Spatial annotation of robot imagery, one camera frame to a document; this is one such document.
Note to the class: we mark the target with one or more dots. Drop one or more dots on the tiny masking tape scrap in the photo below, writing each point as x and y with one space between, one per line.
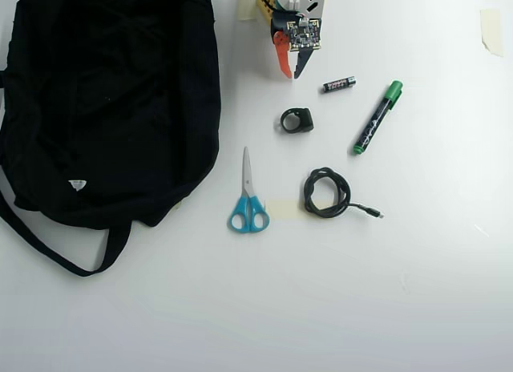
178 205

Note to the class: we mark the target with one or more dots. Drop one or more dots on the black AAA battery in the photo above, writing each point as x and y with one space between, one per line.
338 84

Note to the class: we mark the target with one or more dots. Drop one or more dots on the long masking tape strip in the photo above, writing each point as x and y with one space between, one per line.
282 209

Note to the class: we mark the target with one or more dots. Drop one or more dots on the green marker pen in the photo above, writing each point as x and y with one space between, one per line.
374 121

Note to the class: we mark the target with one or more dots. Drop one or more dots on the black fabric bag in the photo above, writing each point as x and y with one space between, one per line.
104 107

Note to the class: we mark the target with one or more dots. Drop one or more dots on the camera circuit board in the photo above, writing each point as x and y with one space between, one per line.
304 36

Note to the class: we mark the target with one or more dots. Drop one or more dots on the yellow perforated base block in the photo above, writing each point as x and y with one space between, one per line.
266 5

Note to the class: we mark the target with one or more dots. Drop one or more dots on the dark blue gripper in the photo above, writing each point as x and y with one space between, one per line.
283 56

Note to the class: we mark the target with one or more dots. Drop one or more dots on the torn masking tape piece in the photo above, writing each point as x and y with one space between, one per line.
492 29

